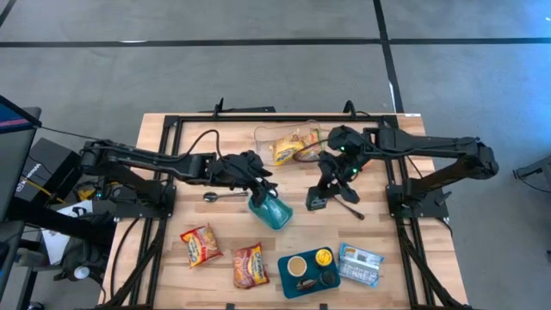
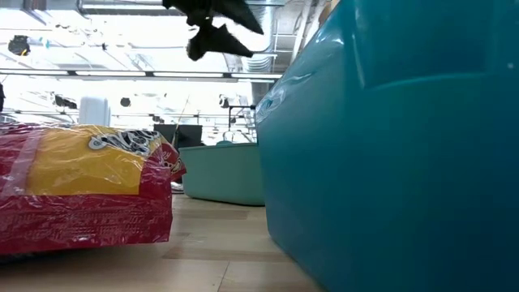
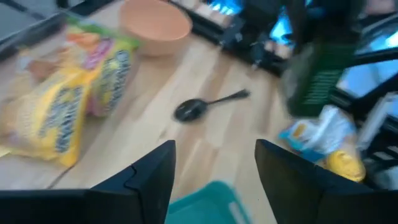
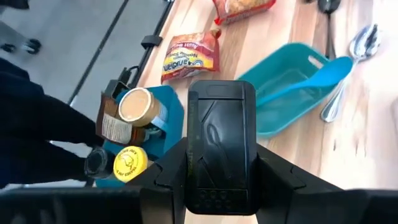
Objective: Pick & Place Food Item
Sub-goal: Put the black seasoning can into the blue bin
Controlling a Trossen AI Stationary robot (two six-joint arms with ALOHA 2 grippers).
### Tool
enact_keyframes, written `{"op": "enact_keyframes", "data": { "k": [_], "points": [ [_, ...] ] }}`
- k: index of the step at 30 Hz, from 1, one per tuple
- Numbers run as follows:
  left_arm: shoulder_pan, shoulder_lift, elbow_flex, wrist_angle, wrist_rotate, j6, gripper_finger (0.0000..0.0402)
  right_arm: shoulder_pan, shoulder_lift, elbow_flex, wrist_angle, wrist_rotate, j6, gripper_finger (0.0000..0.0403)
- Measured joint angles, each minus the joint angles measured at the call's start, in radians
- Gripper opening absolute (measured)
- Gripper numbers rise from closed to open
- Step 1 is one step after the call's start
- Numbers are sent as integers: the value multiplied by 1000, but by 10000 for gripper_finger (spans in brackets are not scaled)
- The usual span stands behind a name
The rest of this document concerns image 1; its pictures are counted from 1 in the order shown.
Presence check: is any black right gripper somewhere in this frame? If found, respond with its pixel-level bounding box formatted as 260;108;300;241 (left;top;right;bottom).
317;150;361;205

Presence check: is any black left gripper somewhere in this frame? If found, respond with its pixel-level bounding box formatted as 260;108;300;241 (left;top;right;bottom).
210;150;280;200

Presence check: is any black plastic spoon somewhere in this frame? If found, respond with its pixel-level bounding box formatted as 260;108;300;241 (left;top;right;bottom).
333;195;366;221

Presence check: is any dark metal spoon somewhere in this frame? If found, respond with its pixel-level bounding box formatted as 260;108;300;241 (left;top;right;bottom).
202;190;251;203

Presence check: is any yellow round lid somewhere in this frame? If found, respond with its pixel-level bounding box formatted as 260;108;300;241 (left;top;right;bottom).
314;248;335;268

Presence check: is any red yellow ramen packet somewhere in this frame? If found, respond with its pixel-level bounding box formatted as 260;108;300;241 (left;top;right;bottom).
230;241;271;290
179;223;225;270

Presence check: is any brown taco seasoning packet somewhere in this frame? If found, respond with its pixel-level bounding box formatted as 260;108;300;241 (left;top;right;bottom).
295;277;319;292

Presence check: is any blue white food packet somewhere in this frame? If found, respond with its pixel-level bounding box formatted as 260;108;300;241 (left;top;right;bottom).
337;242;386;288

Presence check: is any teal plastic bin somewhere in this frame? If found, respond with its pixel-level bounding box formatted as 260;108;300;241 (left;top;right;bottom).
247;192;294;232

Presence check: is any clear plastic container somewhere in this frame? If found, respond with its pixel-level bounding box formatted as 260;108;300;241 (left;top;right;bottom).
253;119;331;167

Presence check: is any blue plastic bin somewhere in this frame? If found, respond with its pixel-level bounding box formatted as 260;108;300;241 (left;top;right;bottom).
276;246;342;301

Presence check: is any black equipment box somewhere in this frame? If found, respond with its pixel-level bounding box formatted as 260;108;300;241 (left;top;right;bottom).
15;137;90;203

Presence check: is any white paper sheet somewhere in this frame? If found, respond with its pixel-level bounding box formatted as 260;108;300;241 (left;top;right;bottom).
41;200;94;266

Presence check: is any dark computer monitor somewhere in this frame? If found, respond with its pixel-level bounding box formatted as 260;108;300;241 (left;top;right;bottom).
0;94;43;223

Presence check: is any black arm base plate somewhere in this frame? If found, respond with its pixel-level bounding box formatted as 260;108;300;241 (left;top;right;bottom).
109;183;177;220
386;183;449;220

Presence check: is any yellow cable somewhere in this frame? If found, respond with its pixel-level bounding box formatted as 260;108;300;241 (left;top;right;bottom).
25;178;65;203

